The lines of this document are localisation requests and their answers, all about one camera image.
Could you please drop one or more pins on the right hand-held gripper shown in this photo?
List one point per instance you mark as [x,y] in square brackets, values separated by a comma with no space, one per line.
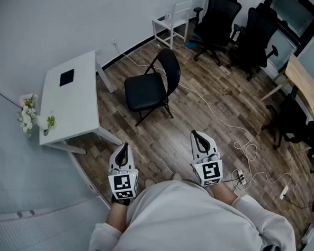
[209,172]

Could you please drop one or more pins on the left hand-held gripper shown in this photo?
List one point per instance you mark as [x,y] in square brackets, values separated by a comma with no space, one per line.
[123,184]

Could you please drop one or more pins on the black folding chair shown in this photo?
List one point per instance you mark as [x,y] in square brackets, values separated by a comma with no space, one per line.
[144,92]

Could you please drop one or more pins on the person's right forearm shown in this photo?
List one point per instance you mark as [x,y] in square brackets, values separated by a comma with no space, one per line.
[222,194]

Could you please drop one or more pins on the person's left forearm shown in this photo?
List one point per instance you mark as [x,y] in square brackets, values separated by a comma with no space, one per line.
[117,217]

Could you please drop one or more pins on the white side stool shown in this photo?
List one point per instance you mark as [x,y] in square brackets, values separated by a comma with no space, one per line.
[166,23]

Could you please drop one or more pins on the person's left shoe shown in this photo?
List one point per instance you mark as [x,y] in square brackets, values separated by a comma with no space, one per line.
[149,182]

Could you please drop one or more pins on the person's shoe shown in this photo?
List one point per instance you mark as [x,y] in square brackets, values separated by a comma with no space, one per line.
[149,182]
[176,177]

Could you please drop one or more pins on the person's right shoe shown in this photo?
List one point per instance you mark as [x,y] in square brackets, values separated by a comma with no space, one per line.
[176,177]

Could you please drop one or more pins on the black wrist band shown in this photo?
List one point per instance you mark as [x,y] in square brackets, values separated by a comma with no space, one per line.
[120,201]

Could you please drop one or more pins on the white power strip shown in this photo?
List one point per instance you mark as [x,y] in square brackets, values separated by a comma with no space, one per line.
[283,192]
[241,176]

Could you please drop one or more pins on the white table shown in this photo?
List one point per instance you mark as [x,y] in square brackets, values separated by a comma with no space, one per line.
[71,109]

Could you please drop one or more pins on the person's white sweatshirt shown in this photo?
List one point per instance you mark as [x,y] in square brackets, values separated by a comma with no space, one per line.
[184,221]

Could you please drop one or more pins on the small green plant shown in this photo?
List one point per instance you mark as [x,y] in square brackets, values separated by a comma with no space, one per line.
[51,121]

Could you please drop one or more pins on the black square pad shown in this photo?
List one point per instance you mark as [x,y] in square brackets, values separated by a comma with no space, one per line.
[67,78]

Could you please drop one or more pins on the pink and white flower bouquet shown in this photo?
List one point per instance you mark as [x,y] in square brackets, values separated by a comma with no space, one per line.
[27,117]

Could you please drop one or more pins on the teal floor item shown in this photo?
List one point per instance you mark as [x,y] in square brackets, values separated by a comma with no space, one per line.
[194,41]

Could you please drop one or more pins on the metal glass clamp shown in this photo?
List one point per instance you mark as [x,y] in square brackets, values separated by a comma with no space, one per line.
[32,212]
[19,214]

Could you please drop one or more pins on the light wooden table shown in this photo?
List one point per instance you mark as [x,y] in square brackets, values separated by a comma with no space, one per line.
[303,81]

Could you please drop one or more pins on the white rectangular device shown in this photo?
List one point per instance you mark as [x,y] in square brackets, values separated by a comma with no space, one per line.
[310,233]

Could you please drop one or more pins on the dark framed window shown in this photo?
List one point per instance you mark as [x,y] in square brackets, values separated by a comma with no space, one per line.
[293,8]

